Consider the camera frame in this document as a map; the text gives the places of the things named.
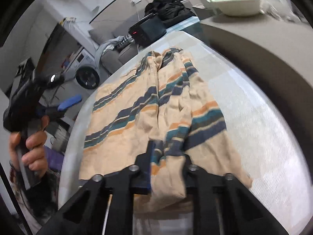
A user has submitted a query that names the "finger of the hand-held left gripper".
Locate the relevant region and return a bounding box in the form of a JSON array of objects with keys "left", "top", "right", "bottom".
[
  {"left": 44, "top": 72, "right": 65, "bottom": 89},
  {"left": 40, "top": 94, "right": 83, "bottom": 118}
]

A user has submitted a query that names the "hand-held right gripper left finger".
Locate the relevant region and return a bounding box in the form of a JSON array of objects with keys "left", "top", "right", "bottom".
[{"left": 37, "top": 139, "right": 157, "bottom": 235}]

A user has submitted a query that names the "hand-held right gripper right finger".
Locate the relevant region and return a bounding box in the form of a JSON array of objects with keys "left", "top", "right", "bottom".
[{"left": 183, "top": 154, "right": 289, "bottom": 235}]

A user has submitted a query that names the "striped beige t-shirt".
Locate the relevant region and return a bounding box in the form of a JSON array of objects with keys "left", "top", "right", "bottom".
[{"left": 78, "top": 46, "right": 253, "bottom": 212}]

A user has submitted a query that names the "person's left forearm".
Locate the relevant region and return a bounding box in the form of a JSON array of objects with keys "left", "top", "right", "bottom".
[{"left": 8, "top": 162, "right": 59, "bottom": 230}]

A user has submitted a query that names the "person's left hand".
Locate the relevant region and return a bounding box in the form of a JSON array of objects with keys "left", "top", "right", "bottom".
[{"left": 8, "top": 116, "right": 50, "bottom": 177}]

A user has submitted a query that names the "white washing machine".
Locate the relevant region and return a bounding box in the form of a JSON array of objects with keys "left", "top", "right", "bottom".
[{"left": 66, "top": 46, "right": 101, "bottom": 90}]

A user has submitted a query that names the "dark door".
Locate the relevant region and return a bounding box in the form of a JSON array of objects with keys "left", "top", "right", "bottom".
[{"left": 37, "top": 22, "right": 67, "bottom": 74}]

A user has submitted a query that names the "grey cloth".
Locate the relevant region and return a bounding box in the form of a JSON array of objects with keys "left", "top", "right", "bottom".
[{"left": 94, "top": 37, "right": 125, "bottom": 64}]

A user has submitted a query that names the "purple bag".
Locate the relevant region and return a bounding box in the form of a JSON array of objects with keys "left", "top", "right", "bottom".
[{"left": 43, "top": 146, "right": 66, "bottom": 172}]

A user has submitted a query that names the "grey sofa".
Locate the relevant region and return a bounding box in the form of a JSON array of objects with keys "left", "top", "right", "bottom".
[{"left": 88, "top": 24, "right": 147, "bottom": 74}]

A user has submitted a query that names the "grey pillow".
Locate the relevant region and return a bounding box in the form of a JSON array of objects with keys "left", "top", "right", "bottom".
[{"left": 88, "top": 26, "right": 115, "bottom": 45}]

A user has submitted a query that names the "houndstooth cloth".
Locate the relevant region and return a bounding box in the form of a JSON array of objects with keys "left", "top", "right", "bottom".
[{"left": 115, "top": 35, "right": 134, "bottom": 52}]

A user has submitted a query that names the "dark rice cooker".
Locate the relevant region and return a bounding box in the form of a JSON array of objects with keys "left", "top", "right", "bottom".
[{"left": 128, "top": 18, "right": 167, "bottom": 47}]

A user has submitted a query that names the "black jacket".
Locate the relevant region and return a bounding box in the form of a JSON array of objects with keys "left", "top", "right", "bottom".
[{"left": 144, "top": 0, "right": 198, "bottom": 27}]

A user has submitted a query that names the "blue checked cloth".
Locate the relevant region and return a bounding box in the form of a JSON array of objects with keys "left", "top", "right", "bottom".
[{"left": 166, "top": 16, "right": 200, "bottom": 31}]

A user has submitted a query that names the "grey desk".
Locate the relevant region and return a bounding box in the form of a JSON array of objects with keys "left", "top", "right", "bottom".
[{"left": 198, "top": 13, "right": 313, "bottom": 101}]

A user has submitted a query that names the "white bowl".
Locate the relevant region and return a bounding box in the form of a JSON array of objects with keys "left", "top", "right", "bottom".
[{"left": 208, "top": 0, "right": 266, "bottom": 17}]

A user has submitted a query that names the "crumpled white tissue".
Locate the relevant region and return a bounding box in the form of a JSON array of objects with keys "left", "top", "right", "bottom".
[{"left": 263, "top": 0, "right": 302, "bottom": 23}]

